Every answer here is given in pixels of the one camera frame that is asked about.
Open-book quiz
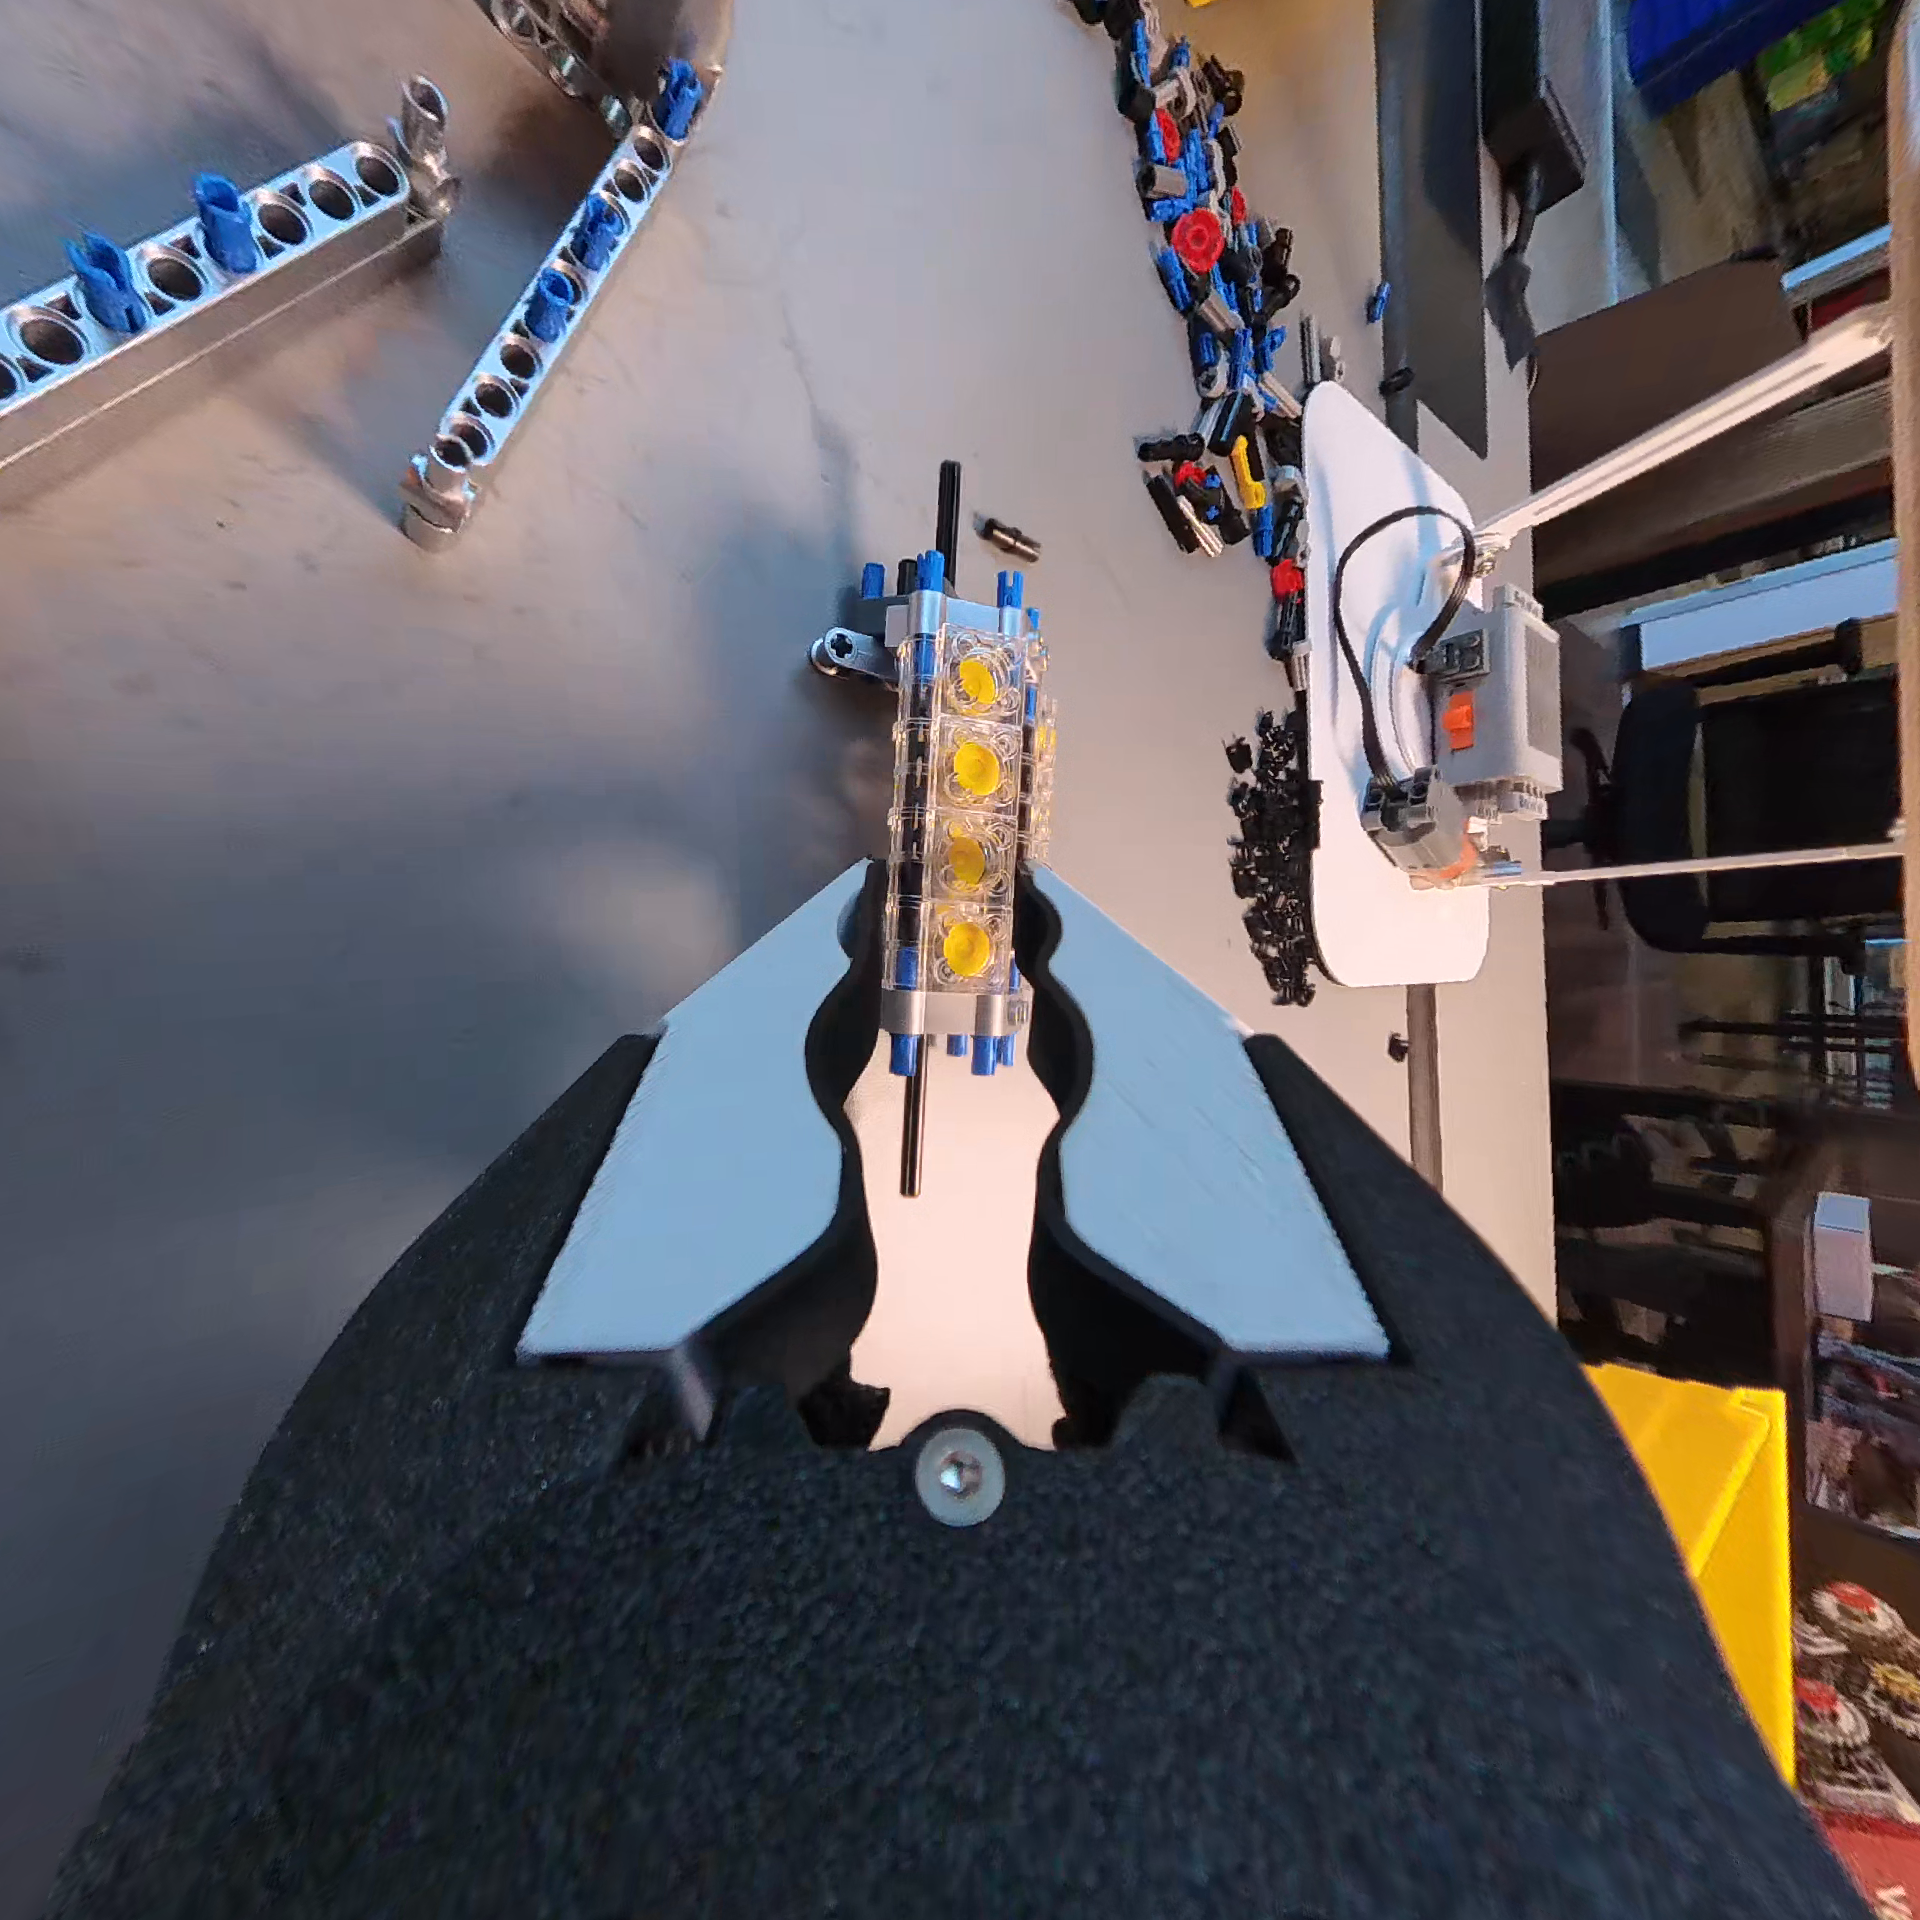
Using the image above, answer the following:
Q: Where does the white base with battery box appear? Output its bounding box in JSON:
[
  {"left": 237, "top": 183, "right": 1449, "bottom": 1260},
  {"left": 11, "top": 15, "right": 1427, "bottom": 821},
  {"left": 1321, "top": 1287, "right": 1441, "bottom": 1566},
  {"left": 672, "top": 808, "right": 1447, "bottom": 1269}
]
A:
[{"left": 1296, "top": 382, "right": 1494, "bottom": 990}]

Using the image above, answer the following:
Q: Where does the yellow plastic bin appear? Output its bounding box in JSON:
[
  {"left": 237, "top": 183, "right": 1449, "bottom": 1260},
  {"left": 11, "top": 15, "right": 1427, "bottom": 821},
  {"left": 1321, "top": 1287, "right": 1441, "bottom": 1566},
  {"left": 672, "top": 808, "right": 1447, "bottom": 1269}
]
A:
[{"left": 1582, "top": 1362, "right": 1797, "bottom": 1786}]

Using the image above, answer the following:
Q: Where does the black office chair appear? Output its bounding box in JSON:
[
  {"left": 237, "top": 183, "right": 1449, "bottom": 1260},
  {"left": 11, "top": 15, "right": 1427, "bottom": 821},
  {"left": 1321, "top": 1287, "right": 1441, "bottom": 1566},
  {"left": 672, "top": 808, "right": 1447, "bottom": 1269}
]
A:
[{"left": 1611, "top": 674, "right": 1910, "bottom": 961}]

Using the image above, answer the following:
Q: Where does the grey desk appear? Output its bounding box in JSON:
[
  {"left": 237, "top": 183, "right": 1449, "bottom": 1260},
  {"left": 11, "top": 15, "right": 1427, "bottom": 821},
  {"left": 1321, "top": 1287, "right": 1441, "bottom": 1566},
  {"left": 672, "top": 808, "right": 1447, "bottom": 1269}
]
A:
[{"left": 0, "top": 0, "right": 1560, "bottom": 1876}]

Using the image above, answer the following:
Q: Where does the small grey connector pin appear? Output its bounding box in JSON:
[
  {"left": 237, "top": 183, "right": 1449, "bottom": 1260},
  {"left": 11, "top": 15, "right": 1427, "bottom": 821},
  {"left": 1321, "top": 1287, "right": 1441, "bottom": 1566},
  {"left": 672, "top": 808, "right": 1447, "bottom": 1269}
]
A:
[{"left": 393, "top": 78, "right": 461, "bottom": 214}]

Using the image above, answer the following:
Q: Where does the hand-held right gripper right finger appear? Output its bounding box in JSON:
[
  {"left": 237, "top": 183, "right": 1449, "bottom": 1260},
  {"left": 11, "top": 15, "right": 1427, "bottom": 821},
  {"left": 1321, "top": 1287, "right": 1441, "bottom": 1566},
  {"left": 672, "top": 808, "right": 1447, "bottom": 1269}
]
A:
[{"left": 1024, "top": 865, "right": 1393, "bottom": 1454}]

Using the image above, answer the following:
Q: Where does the black motor cable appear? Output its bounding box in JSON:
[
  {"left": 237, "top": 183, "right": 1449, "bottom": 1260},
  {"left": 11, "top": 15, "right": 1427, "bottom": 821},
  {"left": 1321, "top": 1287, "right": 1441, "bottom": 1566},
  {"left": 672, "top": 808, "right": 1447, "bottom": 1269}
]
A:
[{"left": 1328, "top": 509, "right": 1479, "bottom": 797}]

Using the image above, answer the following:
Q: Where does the black printed toy box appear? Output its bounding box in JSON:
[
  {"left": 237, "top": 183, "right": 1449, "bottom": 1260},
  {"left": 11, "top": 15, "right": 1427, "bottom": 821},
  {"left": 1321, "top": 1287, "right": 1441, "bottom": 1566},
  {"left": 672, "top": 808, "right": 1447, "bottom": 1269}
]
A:
[{"left": 1792, "top": 1575, "right": 1920, "bottom": 1824}]

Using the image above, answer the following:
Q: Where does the pile of black toy pieces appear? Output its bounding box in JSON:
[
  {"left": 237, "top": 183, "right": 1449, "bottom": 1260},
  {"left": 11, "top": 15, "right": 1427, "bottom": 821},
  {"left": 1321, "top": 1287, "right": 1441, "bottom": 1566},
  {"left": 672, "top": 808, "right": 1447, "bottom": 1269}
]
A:
[{"left": 1223, "top": 710, "right": 1325, "bottom": 1008}]

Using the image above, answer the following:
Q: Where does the pile of colourful toy pieces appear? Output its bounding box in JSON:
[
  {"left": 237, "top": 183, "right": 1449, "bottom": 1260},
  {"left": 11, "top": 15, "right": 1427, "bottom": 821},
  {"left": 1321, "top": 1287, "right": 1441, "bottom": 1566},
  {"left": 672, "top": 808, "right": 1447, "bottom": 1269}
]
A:
[{"left": 1071, "top": 0, "right": 1353, "bottom": 662}]

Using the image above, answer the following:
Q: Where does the long grey beam panel assembly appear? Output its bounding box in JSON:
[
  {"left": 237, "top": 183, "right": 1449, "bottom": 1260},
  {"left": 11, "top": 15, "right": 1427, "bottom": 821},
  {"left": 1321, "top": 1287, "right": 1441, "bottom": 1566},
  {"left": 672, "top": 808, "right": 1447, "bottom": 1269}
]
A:
[{"left": 399, "top": 0, "right": 736, "bottom": 553}]

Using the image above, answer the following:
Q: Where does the white metal stand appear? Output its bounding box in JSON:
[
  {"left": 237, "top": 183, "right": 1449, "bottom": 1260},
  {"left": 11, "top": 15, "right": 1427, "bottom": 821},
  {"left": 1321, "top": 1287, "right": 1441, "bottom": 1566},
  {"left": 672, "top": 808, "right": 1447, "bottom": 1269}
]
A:
[{"left": 1409, "top": 300, "right": 1920, "bottom": 894}]

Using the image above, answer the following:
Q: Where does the grey holed beam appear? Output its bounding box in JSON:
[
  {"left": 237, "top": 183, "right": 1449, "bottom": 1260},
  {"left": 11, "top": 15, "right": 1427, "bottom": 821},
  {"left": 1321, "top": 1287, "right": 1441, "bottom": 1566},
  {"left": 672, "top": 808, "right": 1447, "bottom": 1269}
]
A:
[{"left": 0, "top": 142, "right": 448, "bottom": 481}]

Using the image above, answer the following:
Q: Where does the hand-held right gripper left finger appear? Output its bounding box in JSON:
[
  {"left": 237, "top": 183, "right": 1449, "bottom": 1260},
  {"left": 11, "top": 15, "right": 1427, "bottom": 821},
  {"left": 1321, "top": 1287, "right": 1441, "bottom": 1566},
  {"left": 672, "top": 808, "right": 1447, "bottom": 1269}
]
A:
[{"left": 513, "top": 856, "right": 886, "bottom": 1448}]

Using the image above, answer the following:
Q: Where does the grey motor block, orange part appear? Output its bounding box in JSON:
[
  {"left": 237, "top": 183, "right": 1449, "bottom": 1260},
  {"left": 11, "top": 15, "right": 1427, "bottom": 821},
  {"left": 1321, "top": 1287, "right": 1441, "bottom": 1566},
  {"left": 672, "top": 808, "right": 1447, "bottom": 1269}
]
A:
[{"left": 1437, "top": 585, "right": 1560, "bottom": 818}]

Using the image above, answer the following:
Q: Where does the small grey motor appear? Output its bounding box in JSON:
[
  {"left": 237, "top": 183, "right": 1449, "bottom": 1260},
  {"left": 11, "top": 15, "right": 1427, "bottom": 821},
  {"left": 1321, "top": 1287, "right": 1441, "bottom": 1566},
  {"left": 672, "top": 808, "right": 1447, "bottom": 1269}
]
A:
[{"left": 1361, "top": 765, "right": 1503, "bottom": 888}]

